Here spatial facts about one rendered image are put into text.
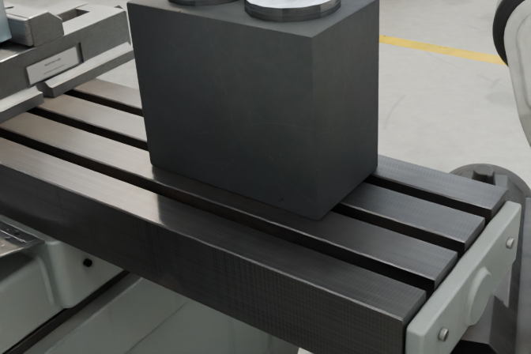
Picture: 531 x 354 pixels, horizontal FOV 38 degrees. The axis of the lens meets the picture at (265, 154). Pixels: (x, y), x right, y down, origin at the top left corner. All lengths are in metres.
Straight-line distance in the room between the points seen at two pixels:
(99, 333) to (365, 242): 0.45
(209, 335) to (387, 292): 0.64
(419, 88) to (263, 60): 2.61
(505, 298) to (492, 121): 1.87
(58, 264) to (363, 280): 0.40
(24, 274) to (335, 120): 0.42
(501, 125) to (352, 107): 2.29
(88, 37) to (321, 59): 0.51
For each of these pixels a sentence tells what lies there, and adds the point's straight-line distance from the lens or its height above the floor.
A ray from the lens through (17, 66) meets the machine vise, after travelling 1.05.
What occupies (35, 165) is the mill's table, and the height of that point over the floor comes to 0.94.
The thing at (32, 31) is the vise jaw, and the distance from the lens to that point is 1.05.
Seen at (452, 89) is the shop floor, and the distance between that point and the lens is 3.29.
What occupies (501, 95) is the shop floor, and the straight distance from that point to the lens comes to 3.26.
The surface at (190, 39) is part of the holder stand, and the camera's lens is 0.75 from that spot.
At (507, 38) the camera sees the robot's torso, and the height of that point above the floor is 0.99.
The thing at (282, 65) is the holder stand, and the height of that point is 1.09.
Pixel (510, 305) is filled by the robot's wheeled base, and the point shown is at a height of 0.59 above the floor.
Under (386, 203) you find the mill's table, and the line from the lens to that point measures 0.78.
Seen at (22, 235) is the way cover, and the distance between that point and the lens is 0.93.
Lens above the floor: 1.36
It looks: 29 degrees down
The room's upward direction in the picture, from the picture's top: 4 degrees counter-clockwise
